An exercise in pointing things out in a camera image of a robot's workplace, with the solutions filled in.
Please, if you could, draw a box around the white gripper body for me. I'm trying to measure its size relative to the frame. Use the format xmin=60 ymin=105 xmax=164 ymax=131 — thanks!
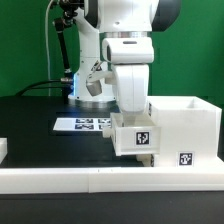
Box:
xmin=102 ymin=37 xmax=154 ymax=114

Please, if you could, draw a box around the white drawer box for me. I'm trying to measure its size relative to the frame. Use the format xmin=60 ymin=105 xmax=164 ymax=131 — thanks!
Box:
xmin=136 ymin=154 xmax=154 ymax=167
xmin=102 ymin=113 xmax=161 ymax=156

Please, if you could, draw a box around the large white drawer cabinet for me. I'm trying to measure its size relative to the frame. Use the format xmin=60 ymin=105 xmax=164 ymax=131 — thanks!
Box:
xmin=148 ymin=96 xmax=222 ymax=167

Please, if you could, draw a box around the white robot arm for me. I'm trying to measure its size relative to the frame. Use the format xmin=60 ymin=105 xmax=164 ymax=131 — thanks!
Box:
xmin=54 ymin=0 xmax=181 ymax=115

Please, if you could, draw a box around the marker tag sheet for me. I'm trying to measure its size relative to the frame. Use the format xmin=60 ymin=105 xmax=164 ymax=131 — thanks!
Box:
xmin=53 ymin=118 xmax=111 ymax=131

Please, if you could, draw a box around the white perimeter fence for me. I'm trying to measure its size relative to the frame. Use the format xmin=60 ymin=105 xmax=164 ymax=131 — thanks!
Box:
xmin=0 ymin=138 xmax=224 ymax=194

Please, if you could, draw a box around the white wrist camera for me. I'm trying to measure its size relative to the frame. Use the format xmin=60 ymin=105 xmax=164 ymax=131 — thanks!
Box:
xmin=86 ymin=71 xmax=114 ymax=97

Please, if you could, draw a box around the black cable bundle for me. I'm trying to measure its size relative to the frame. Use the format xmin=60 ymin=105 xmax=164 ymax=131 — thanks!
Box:
xmin=14 ymin=18 xmax=75 ymax=98

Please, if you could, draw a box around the white thin cable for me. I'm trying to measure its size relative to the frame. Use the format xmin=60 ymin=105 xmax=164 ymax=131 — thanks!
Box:
xmin=44 ymin=0 xmax=55 ymax=97

